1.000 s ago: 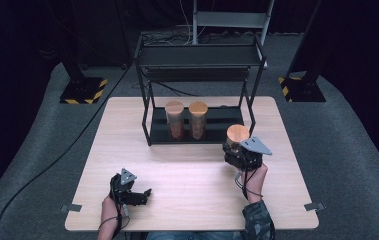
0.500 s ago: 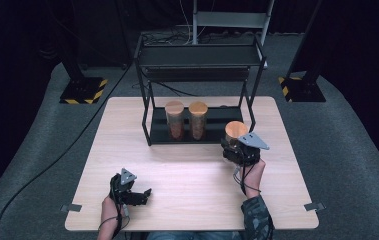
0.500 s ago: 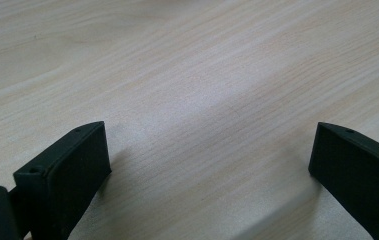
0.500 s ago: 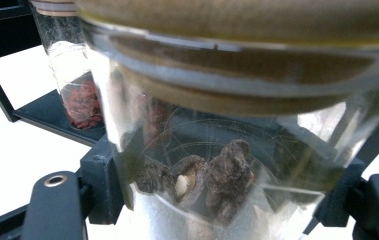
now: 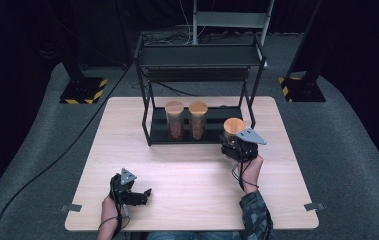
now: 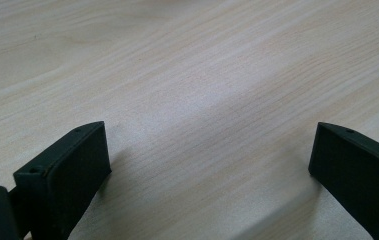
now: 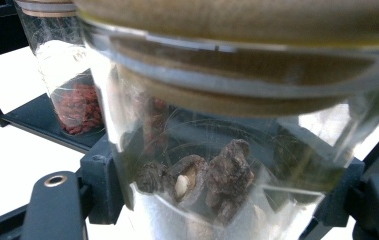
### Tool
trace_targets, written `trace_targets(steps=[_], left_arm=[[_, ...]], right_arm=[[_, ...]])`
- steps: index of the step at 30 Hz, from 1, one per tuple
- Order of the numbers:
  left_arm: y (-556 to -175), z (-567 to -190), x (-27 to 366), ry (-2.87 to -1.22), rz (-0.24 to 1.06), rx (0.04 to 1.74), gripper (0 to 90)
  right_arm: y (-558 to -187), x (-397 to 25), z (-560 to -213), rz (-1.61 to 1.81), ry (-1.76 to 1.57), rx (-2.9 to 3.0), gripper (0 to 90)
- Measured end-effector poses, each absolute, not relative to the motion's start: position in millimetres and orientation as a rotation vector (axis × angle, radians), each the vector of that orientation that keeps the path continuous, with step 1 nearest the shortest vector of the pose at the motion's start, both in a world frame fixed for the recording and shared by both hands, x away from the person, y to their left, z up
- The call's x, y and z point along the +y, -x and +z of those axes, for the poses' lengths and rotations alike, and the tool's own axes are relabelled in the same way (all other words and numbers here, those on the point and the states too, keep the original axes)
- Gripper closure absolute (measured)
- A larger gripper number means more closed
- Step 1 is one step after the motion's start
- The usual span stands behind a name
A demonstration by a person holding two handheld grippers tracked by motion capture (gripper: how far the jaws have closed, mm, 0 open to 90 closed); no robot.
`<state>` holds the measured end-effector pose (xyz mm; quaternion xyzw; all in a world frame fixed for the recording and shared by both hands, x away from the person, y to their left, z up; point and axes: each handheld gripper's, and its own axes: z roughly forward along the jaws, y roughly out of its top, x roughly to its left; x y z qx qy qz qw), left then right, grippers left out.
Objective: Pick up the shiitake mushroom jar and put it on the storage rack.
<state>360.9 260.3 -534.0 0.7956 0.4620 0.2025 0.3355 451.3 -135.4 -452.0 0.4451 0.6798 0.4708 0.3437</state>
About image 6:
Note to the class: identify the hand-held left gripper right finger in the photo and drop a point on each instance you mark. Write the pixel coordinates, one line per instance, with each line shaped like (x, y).
(360, 176)

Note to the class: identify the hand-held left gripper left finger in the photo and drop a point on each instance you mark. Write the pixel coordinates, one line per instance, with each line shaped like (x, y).
(63, 180)

